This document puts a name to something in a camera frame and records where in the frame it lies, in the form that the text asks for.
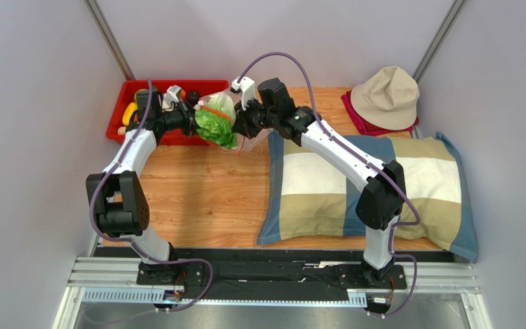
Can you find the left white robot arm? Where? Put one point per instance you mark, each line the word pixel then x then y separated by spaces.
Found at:
pixel 118 210

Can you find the yellow bell pepper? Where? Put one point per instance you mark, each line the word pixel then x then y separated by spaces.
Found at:
pixel 130 114

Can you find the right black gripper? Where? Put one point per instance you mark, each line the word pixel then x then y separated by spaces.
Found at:
pixel 241 123

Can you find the red cloth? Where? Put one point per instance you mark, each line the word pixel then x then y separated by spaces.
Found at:
pixel 363 126

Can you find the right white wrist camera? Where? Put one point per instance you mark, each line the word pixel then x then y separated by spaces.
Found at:
pixel 246 88

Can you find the beige bucket hat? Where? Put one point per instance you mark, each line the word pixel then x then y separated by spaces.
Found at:
pixel 388 99

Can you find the plaid pillow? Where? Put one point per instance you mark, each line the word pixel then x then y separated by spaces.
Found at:
pixel 309 197

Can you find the dark avocado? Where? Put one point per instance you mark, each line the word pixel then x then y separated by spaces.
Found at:
pixel 193 97

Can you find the white radish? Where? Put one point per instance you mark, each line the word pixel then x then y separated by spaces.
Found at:
pixel 122 131

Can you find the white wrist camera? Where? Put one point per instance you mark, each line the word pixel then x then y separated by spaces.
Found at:
pixel 246 88
pixel 171 97

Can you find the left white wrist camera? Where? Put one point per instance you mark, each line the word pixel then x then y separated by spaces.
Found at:
pixel 171 97

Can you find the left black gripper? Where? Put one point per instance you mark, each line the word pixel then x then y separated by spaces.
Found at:
pixel 190 121

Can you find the green lettuce cabbage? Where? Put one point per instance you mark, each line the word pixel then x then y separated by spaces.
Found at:
pixel 215 126

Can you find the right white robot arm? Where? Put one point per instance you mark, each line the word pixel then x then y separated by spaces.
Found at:
pixel 381 185

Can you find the clear zip top bag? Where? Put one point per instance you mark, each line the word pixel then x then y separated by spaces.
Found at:
pixel 225 99

